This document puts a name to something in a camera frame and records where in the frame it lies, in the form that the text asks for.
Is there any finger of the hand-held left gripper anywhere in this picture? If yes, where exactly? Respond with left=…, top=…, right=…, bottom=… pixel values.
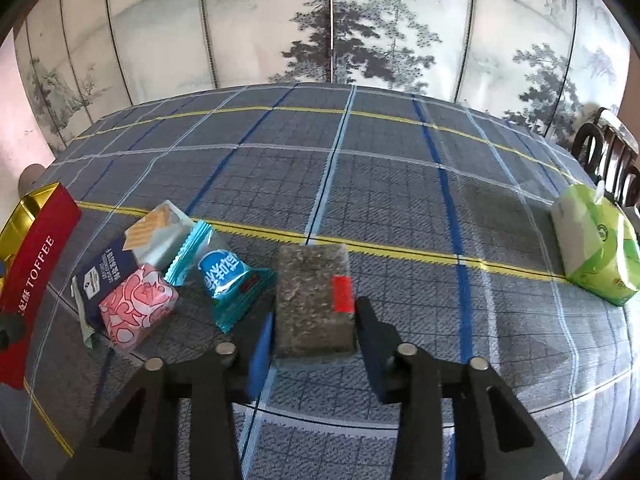
left=0, top=311, right=27, bottom=353

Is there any dark carved wooden chair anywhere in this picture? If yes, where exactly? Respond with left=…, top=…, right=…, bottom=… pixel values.
left=570, top=107, right=640, bottom=211

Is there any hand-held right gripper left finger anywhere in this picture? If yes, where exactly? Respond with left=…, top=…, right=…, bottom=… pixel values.
left=57, top=312, right=276, bottom=480

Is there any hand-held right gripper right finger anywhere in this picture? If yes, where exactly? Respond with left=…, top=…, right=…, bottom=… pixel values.
left=355, top=297, right=571, bottom=480

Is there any teal blue snack packet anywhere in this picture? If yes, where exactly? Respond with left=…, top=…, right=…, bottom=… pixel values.
left=196, top=249, right=277, bottom=334

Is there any grey snack block red label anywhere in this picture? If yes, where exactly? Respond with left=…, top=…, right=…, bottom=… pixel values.
left=272, top=243, right=358, bottom=359

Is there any gold tin box red outside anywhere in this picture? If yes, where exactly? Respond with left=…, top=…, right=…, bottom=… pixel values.
left=0, top=182, right=83, bottom=391

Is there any dark blue wafer packet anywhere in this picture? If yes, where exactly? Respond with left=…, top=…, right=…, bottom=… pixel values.
left=71, top=200, right=213, bottom=350

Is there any grey plaid tablecloth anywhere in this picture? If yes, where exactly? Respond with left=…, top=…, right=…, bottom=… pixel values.
left=0, top=82, right=640, bottom=480

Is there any green tissue pack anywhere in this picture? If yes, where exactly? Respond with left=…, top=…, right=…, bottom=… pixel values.
left=550, top=182, right=640, bottom=307

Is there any ink painting folding screen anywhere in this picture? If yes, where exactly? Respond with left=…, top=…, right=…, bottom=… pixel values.
left=12, top=0, right=633, bottom=153

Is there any pink patterned snack packet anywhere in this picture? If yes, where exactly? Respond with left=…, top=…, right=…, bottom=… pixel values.
left=98, top=263, right=180, bottom=352

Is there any round stone disc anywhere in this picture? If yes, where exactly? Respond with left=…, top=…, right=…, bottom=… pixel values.
left=19, top=163, right=45, bottom=197

